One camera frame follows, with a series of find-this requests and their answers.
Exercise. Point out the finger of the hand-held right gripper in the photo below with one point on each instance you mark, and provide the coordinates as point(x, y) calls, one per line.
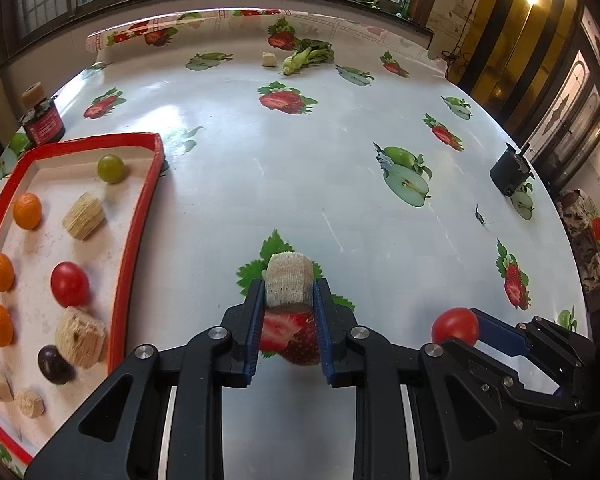
point(500, 332)
point(480, 365)

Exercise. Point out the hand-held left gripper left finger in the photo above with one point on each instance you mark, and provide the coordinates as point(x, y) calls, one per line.
point(254, 330)

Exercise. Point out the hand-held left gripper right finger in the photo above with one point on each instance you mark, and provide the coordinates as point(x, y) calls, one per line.
point(325, 330)

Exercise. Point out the red tomato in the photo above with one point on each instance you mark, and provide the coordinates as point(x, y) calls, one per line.
point(69, 284)
point(455, 326)

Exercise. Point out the red rimmed white tray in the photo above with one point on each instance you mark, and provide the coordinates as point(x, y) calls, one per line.
point(40, 250)

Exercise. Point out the floral printed cloth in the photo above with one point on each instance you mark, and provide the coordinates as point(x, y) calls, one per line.
point(587, 240)

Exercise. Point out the plain black motor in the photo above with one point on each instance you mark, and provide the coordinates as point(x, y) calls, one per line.
point(509, 172)

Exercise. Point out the fruit print tablecloth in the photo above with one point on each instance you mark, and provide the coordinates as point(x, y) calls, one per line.
point(305, 160)

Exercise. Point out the dark purple plum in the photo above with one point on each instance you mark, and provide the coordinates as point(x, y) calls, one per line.
point(55, 364)

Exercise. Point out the green grape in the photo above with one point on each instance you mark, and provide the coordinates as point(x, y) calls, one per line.
point(111, 168)

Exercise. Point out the wooden glazed door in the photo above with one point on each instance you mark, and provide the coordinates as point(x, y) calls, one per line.
point(555, 70)

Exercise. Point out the small white cube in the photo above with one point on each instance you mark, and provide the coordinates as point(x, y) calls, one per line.
point(268, 59)

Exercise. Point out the green leafy vegetable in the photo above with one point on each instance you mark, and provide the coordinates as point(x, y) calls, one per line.
point(307, 55)

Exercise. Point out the red black jar with cork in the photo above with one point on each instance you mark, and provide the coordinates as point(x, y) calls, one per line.
point(42, 122)

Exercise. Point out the green bottle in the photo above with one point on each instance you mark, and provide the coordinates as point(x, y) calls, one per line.
point(408, 2)

